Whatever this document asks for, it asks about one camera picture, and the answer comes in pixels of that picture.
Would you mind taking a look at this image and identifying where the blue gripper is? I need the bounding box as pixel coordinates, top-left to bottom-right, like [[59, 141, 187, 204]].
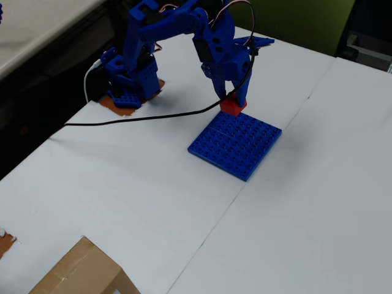
[[200, 45, 254, 107]]

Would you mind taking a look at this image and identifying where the red 2x2 toy block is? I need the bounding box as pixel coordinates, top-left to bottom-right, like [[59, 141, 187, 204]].
[[219, 93, 248, 117]]

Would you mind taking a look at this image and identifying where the blue 8x8 toy baseplate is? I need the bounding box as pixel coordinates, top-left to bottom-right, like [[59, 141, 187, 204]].
[[187, 110, 283, 183]]

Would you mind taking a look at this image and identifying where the green chair back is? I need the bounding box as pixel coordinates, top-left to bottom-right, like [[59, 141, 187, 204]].
[[226, 0, 356, 58]]

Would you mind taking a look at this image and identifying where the grey box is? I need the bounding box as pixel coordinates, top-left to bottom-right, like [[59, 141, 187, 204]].
[[345, 30, 392, 74]]

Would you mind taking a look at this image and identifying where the white background table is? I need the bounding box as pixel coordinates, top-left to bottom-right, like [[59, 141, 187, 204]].
[[0, 0, 104, 80]]

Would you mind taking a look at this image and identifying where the brown cardboard box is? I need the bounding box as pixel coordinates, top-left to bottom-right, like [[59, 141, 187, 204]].
[[29, 235, 141, 294]]

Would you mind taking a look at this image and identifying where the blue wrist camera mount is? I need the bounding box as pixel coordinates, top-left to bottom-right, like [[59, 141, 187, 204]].
[[234, 36, 276, 56]]

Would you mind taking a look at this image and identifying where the black cable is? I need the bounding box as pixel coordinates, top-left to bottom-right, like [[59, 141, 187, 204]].
[[64, 0, 257, 127]]

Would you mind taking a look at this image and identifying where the white cable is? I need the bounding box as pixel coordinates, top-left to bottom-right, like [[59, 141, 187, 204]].
[[83, 59, 102, 104]]

